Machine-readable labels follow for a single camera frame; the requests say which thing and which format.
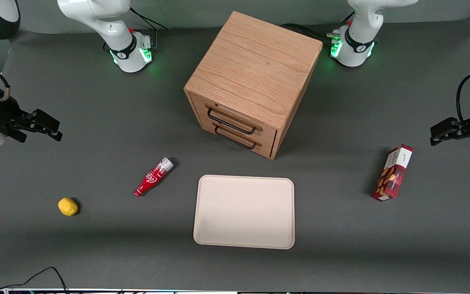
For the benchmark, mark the yellow lemon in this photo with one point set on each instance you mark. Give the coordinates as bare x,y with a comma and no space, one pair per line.
67,206

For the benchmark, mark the red cola bottle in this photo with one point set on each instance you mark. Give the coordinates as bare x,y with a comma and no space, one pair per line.
152,178

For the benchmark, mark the oak wooden drawer cabinet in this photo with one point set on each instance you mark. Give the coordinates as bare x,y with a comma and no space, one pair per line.
255,65

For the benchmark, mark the red snack box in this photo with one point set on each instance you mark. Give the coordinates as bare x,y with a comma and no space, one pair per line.
394,173

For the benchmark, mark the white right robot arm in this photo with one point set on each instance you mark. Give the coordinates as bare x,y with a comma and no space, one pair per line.
112,28

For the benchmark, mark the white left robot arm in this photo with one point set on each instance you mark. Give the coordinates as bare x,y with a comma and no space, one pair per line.
357,41

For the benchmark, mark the beige plastic tray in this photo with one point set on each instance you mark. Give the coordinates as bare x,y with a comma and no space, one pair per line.
244,212

